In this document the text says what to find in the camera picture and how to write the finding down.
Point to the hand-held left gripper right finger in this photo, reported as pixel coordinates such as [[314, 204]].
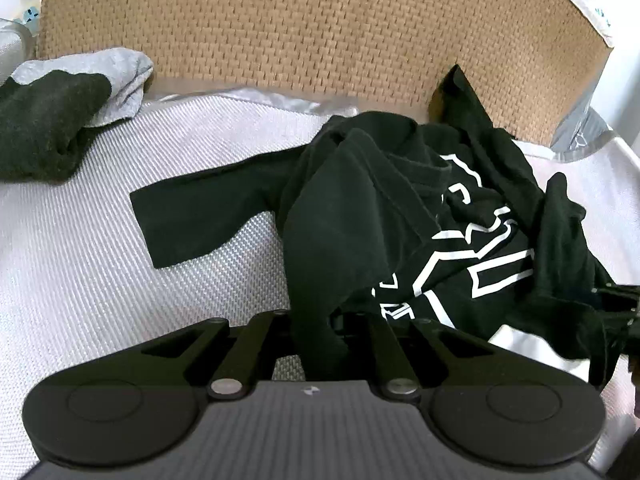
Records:
[[382, 347]]

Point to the woven tan mattress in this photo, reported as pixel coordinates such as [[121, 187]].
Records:
[[300, 25]]

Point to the folded black garment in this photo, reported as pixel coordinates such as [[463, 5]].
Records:
[[45, 125]]

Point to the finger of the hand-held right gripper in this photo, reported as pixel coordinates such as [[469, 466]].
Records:
[[622, 300]]

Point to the folded grey garment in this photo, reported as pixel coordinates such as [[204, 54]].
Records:
[[125, 75]]

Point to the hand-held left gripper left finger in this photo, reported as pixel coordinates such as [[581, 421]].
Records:
[[265, 340]]

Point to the black white printed t-shirt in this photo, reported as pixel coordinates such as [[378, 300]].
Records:
[[350, 220]]

